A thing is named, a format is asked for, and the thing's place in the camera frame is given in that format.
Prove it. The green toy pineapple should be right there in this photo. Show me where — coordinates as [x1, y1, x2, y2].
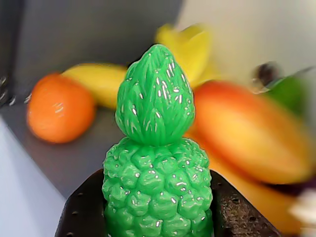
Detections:
[102, 43, 214, 237]

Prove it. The green toy pear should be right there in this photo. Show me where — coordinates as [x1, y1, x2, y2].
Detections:
[265, 66, 316, 119]

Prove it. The blue shopping list cabinet door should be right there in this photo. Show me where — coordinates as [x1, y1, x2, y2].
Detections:
[0, 115, 69, 237]

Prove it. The orange toy fruit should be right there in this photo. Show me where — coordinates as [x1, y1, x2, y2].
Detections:
[26, 72, 96, 144]

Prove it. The purple toy fruit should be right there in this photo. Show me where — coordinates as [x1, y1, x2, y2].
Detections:
[266, 181, 316, 198]

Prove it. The red yellow toy mango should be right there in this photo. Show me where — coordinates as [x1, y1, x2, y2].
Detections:
[187, 80, 313, 185]

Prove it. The yellow toy banana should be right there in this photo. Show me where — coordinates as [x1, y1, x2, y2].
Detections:
[60, 63, 306, 235]

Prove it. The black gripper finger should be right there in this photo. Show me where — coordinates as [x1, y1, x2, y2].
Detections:
[54, 168, 109, 237]
[209, 169, 282, 237]

